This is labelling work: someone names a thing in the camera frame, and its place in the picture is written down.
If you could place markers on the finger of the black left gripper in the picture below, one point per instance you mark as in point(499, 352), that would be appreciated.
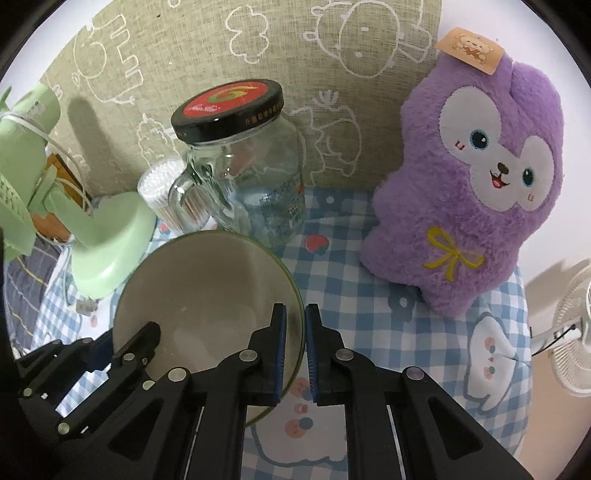
point(67, 390)

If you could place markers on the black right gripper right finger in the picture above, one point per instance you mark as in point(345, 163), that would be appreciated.
point(399, 425)

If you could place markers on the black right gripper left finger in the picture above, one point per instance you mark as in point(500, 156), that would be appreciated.
point(182, 426)

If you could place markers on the small floral ceramic bowl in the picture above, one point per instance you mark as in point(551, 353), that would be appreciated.
point(208, 291)

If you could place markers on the grey plaid bedding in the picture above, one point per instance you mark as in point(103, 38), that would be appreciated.
point(26, 280)

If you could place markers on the blue checkered tablecloth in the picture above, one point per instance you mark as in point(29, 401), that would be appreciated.
point(482, 359)

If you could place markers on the wooden chair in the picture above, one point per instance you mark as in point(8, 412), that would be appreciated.
point(50, 227)

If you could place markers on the green desk fan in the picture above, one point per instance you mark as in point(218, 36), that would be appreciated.
point(109, 242)

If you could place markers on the white standing fan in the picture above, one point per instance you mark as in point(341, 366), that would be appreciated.
point(567, 341)

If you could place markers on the clear cotton swab container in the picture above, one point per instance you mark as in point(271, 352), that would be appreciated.
point(154, 186)

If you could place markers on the glass jar black lid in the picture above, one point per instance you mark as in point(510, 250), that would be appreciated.
point(244, 163)

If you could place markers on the purple plush bunny toy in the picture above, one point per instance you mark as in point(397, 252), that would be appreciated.
point(483, 139)

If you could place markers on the green cartoon wall cloth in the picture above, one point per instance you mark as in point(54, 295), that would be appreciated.
point(345, 67)

